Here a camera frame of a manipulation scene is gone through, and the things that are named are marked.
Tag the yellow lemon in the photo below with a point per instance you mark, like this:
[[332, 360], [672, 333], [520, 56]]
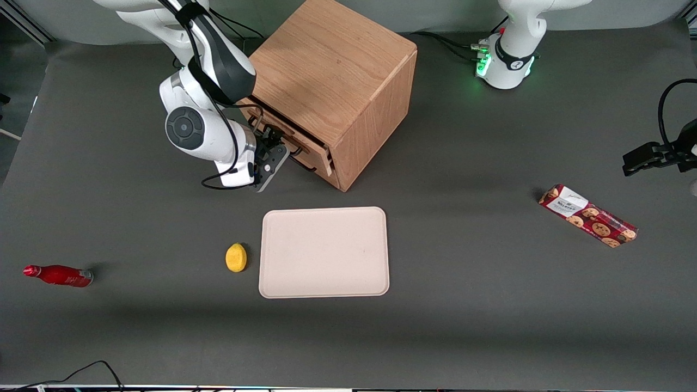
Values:
[[236, 258]]

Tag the aluminium frame profile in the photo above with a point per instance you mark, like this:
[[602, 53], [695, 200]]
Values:
[[24, 22]]

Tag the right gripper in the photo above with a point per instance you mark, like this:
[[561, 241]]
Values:
[[265, 141]]

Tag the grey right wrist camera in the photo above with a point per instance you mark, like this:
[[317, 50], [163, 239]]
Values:
[[270, 169]]

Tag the beige rectangular tray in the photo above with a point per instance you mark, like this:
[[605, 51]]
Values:
[[324, 252]]

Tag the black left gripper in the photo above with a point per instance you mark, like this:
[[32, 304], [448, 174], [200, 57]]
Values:
[[678, 149]]

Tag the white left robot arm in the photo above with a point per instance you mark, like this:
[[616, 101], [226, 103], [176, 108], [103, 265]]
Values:
[[512, 54]]

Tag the red bottle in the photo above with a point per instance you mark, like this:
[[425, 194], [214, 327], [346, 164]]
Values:
[[60, 275]]

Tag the wooden drawer cabinet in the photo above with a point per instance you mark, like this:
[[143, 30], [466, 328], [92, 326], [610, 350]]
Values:
[[332, 71]]

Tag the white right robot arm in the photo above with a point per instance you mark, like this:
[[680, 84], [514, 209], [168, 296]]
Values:
[[196, 128]]

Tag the red tartan cookie box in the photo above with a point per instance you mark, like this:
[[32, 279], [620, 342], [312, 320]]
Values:
[[588, 215]]

